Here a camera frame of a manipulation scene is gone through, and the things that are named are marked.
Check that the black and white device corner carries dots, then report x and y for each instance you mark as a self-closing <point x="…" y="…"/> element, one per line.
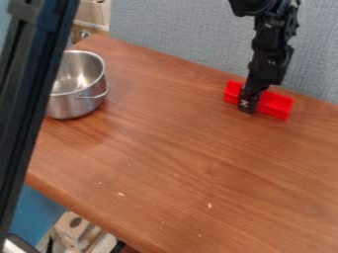
<point x="16" y="245"/>

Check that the wooden frame behind table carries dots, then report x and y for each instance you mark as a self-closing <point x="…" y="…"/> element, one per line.
<point x="90" y="20"/>

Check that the wooden stand under table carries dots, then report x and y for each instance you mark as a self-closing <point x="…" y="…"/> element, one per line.
<point x="74" y="235"/>

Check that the metal pot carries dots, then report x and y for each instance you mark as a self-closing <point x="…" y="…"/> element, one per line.
<point x="80" y="87"/>

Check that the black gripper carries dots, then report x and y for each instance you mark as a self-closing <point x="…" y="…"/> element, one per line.
<point x="275" y="26"/>

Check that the red rectangular block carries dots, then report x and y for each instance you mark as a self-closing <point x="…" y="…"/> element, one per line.
<point x="272" y="104"/>

